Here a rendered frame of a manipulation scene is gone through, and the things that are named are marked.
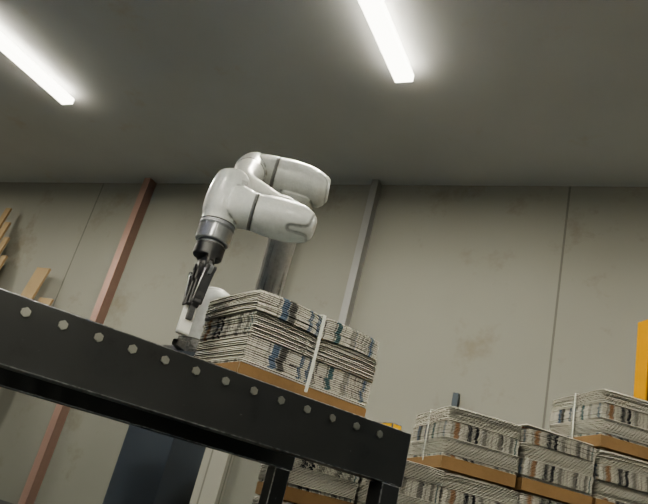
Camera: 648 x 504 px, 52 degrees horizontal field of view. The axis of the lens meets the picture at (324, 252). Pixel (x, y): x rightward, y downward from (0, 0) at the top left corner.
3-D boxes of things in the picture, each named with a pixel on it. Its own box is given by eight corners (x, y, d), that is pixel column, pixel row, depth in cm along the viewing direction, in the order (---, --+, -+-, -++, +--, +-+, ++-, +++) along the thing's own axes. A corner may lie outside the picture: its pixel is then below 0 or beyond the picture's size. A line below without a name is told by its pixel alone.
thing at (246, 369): (234, 400, 176) (239, 384, 178) (292, 400, 153) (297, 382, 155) (182, 382, 169) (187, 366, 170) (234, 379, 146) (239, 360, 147)
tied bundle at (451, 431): (403, 470, 264) (414, 413, 273) (470, 489, 268) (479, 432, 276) (439, 469, 230) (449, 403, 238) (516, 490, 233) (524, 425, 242)
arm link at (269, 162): (237, 148, 214) (278, 160, 215) (245, 142, 231) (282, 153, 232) (228, 187, 217) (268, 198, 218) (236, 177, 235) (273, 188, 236)
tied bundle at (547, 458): (470, 489, 268) (479, 432, 276) (535, 506, 272) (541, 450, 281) (519, 491, 233) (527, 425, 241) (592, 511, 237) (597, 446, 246)
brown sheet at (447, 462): (404, 468, 264) (406, 458, 266) (470, 487, 268) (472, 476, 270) (439, 467, 230) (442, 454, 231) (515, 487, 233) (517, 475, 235)
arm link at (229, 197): (197, 210, 163) (248, 224, 164) (215, 156, 169) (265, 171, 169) (198, 226, 173) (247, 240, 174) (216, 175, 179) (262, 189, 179)
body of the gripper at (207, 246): (231, 246, 164) (220, 281, 161) (217, 253, 171) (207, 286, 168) (204, 234, 161) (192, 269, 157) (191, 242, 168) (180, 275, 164)
